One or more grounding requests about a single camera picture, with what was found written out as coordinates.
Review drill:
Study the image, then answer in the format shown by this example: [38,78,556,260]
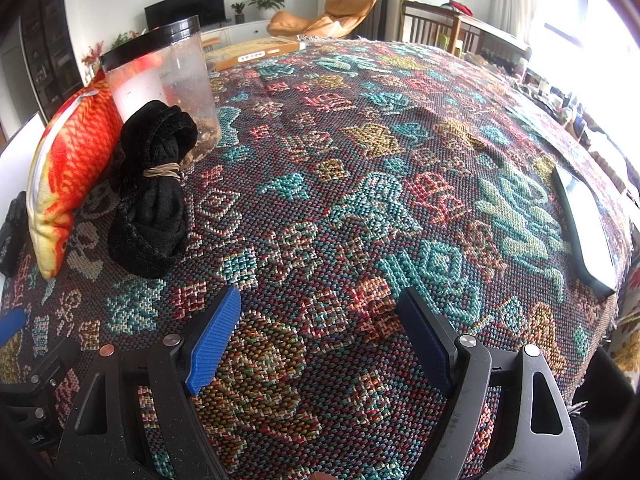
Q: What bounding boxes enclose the black velvet cloth bundle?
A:
[107,100,199,279]

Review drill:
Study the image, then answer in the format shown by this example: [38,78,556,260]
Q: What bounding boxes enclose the flat cardboard box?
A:
[205,37,307,72]

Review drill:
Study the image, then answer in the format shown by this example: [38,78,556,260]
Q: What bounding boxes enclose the clear plastic jar black lid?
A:
[99,15,222,163]

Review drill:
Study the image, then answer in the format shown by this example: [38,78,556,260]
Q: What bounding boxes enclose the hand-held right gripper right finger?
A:
[396,287,585,480]

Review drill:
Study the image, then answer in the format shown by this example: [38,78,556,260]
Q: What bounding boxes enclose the leafy green houseplant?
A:
[111,31,143,51]

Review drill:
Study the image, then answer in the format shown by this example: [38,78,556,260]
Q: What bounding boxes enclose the dark bookcase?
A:
[20,0,83,121]

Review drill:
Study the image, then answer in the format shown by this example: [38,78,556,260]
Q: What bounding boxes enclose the floral cloth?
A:
[614,260,640,386]

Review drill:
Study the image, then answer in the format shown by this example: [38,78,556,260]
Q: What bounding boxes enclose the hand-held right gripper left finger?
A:
[55,285,243,480]

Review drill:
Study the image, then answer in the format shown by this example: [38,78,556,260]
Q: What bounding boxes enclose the row of cluttered shelf items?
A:
[520,57,640,196]

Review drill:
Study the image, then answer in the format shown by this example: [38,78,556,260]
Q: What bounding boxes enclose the orange lounge chair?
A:
[266,0,378,39]

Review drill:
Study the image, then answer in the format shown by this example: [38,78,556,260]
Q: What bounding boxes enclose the orange fish plush pillow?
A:
[26,71,126,281]

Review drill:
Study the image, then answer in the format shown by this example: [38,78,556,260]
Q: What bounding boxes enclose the wooden chair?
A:
[400,0,463,53]

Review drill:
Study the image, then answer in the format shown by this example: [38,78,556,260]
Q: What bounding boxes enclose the white television cabinet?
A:
[200,19,273,47]

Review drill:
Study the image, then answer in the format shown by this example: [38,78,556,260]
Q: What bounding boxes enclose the tan rubber band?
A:
[142,162,182,180]

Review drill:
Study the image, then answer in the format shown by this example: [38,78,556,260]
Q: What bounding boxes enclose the large green potted plant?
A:
[247,0,291,22]

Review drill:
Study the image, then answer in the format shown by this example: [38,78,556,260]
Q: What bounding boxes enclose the black television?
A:
[144,0,226,31]

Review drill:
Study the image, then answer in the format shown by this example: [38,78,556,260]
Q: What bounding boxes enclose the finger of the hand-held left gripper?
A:
[0,307,27,347]
[0,336,81,428]

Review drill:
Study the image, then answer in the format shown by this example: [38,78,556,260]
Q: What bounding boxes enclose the black plastic bag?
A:
[0,191,27,277]

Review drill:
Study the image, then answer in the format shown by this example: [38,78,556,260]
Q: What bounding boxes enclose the colourful patterned woven blanket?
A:
[0,35,633,480]

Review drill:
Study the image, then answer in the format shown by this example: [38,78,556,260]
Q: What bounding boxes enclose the white panel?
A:
[0,110,48,196]

